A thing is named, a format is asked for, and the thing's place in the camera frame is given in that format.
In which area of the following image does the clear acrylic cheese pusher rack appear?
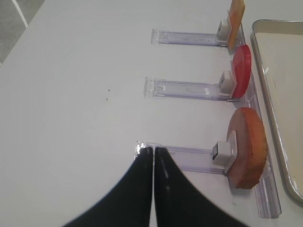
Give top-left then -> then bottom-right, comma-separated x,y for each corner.
151,29 -> 228,47

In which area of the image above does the orange cheese slice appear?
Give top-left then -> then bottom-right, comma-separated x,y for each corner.
227,0 -> 245,50

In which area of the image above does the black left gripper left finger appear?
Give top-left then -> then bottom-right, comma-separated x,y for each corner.
66,148 -> 153,227

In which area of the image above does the metal serving tray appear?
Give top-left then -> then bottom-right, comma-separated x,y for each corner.
251,19 -> 303,203

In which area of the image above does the clear acrylic front rail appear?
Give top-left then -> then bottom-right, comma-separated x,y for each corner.
236,23 -> 283,218

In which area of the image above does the grey bun rack pusher block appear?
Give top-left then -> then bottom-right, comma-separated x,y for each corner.
212,131 -> 238,174

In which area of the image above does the clear acrylic bun pusher rack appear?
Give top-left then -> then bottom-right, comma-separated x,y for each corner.
135,141 -> 225,175

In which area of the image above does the red tomato slice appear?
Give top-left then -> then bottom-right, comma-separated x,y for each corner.
232,44 -> 251,99

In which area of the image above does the grey cheese rack pusher block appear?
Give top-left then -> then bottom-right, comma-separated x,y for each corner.
216,10 -> 232,44

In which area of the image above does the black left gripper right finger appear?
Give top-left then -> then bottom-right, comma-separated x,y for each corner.
154,147 -> 245,227

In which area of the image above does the brown bun slice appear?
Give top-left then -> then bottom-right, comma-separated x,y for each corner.
227,107 -> 268,189

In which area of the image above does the grey tomato rack pusher block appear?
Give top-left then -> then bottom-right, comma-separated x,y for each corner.
218,61 -> 237,98

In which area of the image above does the clear acrylic tomato pusher rack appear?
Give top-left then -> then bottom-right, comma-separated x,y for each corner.
143,78 -> 240,102

